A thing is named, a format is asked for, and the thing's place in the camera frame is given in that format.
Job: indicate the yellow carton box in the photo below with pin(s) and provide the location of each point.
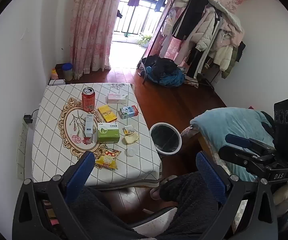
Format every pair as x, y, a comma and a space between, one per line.
106, 113

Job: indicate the red drink can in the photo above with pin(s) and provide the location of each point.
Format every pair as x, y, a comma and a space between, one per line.
88, 101

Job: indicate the pile of dark clothes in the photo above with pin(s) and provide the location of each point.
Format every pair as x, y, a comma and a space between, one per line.
166, 72

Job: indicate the orange snack packet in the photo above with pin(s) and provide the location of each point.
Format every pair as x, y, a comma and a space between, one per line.
111, 152

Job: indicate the crumpled yellow wrapper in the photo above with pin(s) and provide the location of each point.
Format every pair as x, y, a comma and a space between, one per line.
131, 138

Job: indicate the checked floral tablecloth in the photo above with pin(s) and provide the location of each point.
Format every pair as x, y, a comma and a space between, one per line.
51, 135

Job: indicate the potted plant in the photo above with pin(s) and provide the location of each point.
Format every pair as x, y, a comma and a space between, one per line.
145, 40

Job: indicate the jar with blue lid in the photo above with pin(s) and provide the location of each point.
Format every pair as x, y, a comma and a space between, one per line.
67, 72

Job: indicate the yellow snack packet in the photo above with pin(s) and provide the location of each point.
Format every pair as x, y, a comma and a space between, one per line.
106, 161

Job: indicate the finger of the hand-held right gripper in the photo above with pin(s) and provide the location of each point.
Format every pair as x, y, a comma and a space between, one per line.
237, 140
234, 155

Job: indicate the dark box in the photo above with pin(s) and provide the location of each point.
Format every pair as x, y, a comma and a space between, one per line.
59, 70

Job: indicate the person's right leg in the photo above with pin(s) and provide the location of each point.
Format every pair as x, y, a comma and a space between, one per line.
191, 192

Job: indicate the balcony railing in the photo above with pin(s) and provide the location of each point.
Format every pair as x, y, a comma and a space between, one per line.
134, 17

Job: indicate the blue milk carton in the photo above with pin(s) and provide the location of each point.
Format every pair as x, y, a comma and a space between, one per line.
129, 112

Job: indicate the person's right forearm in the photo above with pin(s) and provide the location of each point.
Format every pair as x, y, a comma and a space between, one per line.
285, 197

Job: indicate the light blue blanket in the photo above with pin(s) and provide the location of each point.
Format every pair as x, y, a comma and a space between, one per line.
229, 122

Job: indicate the clothes rack with coats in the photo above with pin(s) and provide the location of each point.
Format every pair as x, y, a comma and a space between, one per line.
209, 30

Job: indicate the black power adapter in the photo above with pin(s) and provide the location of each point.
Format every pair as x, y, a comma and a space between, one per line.
28, 119

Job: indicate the clear plastic lid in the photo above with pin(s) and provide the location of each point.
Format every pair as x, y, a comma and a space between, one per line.
132, 151

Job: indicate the person's leg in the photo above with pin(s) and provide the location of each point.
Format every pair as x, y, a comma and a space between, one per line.
96, 217
191, 192

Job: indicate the white flat box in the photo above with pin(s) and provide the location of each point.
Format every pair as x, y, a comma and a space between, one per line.
56, 82

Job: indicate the white stool seat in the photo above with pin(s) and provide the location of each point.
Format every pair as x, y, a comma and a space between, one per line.
154, 226

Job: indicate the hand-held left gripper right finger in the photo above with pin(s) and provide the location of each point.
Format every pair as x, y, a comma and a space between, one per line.
209, 172

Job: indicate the striped patterned cloth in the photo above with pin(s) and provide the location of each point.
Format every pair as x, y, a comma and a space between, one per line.
49, 212

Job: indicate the person's left leg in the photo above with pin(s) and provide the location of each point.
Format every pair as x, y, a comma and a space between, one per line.
96, 217

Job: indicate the white wall socket strip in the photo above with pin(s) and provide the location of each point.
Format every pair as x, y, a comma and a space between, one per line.
21, 150

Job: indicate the tall white carton box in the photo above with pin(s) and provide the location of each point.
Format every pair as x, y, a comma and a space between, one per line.
89, 126

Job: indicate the crumpled white wrapper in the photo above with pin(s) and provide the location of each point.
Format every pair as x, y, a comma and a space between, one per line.
129, 129

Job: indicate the orange box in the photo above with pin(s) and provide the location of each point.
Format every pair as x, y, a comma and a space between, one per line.
54, 73

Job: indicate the pink and white carton box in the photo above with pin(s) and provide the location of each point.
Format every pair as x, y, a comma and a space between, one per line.
116, 98

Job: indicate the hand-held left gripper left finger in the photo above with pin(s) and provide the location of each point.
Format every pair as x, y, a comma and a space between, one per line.
81, 170

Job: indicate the person's foot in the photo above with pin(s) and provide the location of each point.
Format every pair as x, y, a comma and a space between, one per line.
156, 188

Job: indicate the white trash bin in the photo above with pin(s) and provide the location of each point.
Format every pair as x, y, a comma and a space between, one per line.
165, 136

